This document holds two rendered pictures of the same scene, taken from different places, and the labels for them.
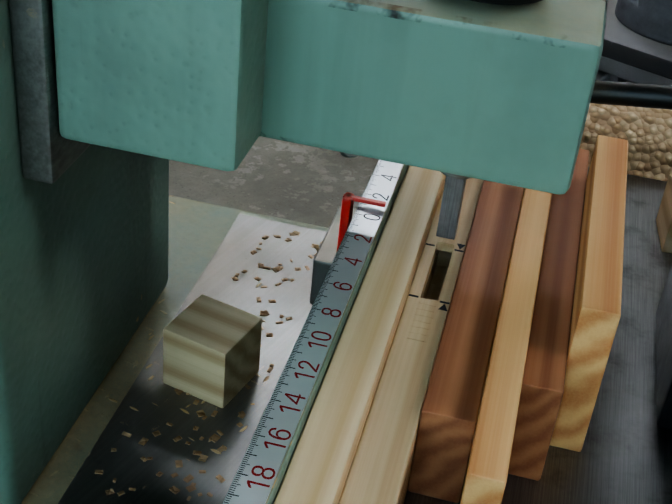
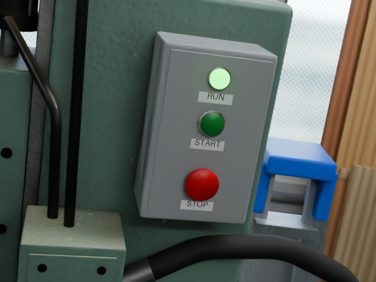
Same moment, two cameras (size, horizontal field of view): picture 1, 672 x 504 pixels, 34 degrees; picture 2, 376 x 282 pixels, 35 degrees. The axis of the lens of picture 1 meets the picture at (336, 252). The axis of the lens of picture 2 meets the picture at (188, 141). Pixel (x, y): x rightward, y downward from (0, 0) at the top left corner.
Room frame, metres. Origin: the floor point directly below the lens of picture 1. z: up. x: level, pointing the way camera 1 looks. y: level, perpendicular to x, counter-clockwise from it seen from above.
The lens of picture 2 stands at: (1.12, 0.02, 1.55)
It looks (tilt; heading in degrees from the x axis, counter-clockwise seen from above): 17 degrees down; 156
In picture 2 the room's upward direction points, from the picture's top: 9 degrees clockwise
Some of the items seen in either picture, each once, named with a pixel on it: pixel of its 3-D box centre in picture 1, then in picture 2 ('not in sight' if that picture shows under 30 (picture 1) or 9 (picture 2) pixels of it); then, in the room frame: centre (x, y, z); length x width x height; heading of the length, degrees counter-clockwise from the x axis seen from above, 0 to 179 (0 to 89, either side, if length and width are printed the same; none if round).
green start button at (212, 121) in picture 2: not in sight; (211, 124); (0.68, 0.23, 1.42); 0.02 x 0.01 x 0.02; 80
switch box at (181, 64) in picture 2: not in sight; (201, 129); (0.64, 0.24, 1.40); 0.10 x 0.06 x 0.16; 80
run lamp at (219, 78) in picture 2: not in sight; (220, 79); (0.68, 0.23, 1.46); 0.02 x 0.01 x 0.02; 80
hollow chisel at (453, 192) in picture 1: (454, 188); not in sight; (0.45, -0.05, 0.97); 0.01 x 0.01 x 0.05; 80
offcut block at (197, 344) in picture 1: (212, 350); not in sight; (0.50, 0.07, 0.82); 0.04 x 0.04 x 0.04; 66
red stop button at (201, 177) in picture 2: not in sight; (202, 184); (0.68, 0.23, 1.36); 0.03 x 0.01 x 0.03; 80
